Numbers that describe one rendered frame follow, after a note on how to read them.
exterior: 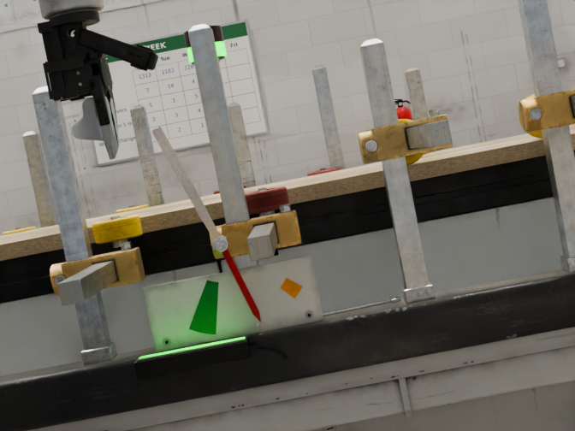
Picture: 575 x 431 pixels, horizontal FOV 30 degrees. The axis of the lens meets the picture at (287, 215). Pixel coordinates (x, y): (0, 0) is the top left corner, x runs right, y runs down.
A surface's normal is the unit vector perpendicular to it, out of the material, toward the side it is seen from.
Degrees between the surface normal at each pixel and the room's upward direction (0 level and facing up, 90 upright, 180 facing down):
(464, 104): 90
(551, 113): 90
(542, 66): 90
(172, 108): 90
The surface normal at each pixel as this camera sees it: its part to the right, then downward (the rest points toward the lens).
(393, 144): -0.01, 0.06
